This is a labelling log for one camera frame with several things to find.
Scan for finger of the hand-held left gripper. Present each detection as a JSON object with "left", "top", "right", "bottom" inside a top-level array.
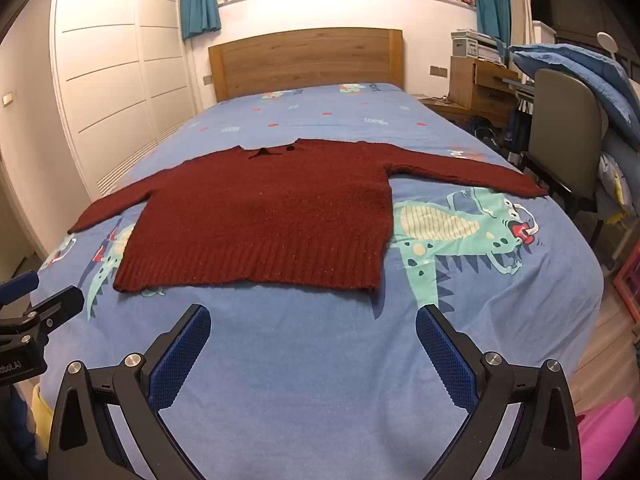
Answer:
[
  {"left": 0, "top": 270, "right": 40, "bottom": 311},
  {"left": 24, "top": 286, "right": 85, "bottom": 347}
]

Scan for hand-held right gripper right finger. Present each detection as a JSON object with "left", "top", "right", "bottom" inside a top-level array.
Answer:
[{"left": 415, "top": 304, "right": 583, "bottom": 480}]

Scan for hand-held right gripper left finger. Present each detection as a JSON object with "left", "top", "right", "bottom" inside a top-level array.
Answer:
[{"left": 47, "top": 303, "right": 213, "bottom": 480}]

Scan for dark red knitted sweater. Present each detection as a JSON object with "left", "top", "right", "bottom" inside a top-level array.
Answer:
[{"left": 67, "top": 138, "right": 549, "bottom": 295}]

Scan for blue dinosaur print bed sheet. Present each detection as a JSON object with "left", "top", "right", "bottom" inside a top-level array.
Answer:
[{"left": 37, "top": 81, "right": 606, "bottom": 480}]

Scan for pink plastic object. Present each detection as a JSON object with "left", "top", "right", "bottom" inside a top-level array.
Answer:
[{"left": 575, "top": 395, "right": 637, "bottom": 480}]

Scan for red plastic crate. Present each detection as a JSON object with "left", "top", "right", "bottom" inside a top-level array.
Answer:
[{"left": 612, "top": 255, "right": 640, "bottom": 311}]

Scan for white wardrobe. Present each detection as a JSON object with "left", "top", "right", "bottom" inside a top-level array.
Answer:
[{"left": 50, "top": 0, "right": 201, "bottom": 201}]

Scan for grey office chair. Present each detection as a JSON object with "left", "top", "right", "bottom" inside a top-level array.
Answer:
[{"left": 520, "top": 67, "right": 611, "bottom": 256}]

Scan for wooden nightstand with drawers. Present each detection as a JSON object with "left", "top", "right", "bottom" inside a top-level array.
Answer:
[{"left": 447, "top": 56, "right": 521, "bottom": 117}]

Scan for grey storage boxes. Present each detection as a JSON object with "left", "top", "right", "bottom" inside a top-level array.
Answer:
[{"left": 451, "top": 30, "right": 507, "bottom": 64}]

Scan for wooden bed headboard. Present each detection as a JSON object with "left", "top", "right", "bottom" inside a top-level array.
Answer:
[{"left": 208, "top": 28, "right": 404, "bottom": 103}]

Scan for white round lamp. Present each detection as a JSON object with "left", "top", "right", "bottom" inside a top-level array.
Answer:
[{"left": 597, "top": 31, "right": 619, "bottom": 62}]

